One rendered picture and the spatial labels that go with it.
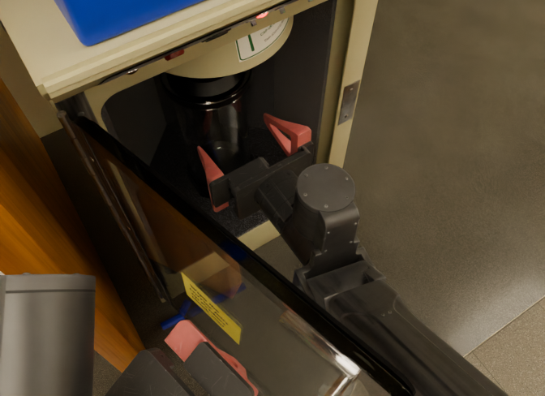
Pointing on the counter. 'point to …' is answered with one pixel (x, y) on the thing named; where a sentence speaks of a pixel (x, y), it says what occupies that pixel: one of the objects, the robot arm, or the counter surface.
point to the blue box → (122, 7)
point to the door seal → (290, 286)
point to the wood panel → (53, 230)
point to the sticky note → (212, 309)
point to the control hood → (40, 30)
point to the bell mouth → (238, 53)
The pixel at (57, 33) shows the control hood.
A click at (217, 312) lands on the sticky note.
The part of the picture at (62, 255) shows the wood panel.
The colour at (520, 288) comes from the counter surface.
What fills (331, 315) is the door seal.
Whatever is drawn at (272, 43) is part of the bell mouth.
